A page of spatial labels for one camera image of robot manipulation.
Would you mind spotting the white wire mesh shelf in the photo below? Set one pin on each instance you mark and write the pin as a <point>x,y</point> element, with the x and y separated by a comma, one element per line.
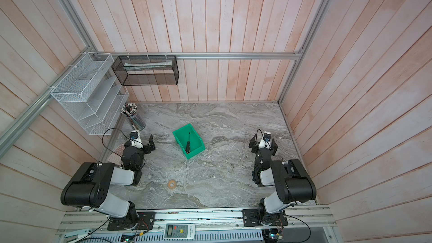
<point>91,96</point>

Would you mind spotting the black mesh wall basket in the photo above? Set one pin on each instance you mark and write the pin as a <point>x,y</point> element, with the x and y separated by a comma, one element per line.
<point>146,70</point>

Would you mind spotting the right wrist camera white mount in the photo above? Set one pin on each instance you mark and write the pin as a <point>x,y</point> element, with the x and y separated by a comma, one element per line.
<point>265,141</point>

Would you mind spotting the green plastic bin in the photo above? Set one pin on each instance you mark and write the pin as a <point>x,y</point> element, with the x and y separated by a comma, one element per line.
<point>197,145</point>

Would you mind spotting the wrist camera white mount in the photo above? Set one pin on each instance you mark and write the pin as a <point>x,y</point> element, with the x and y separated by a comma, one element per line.
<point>265,141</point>
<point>135,139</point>

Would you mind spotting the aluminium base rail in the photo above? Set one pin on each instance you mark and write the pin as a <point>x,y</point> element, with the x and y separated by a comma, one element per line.
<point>300,224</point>

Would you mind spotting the white remote controller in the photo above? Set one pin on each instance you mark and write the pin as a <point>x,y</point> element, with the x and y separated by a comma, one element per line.
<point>179,231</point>

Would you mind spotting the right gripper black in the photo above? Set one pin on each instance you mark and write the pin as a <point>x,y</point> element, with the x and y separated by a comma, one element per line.
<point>255,144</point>

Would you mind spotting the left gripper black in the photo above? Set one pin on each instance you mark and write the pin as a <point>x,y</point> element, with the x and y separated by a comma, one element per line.
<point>148,147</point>

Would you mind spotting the cup of pens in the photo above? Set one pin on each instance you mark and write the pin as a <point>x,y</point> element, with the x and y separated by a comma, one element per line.
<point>130,110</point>

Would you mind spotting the black yellow screwdriver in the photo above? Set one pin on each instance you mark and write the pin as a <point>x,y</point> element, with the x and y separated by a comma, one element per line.
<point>187,149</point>

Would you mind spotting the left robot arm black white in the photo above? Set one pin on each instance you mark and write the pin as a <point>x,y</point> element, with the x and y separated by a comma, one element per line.
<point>89,187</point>

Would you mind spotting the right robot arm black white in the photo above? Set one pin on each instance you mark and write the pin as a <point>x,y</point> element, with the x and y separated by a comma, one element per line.
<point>290,179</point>

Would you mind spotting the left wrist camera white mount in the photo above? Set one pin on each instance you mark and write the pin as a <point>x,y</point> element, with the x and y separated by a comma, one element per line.
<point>135,139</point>

